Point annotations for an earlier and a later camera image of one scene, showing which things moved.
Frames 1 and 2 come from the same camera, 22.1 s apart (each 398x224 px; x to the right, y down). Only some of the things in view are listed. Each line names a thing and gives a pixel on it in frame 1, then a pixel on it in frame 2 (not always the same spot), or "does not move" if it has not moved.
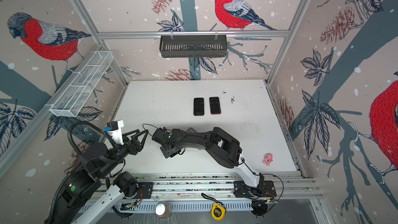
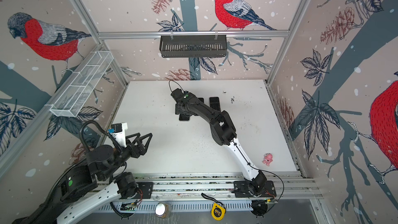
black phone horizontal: x=214 y=105 does not move
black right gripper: x=166 y=151 -> x=179 y=107
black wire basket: x=196 y=47 does not move
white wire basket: x=68 y=100 does not move
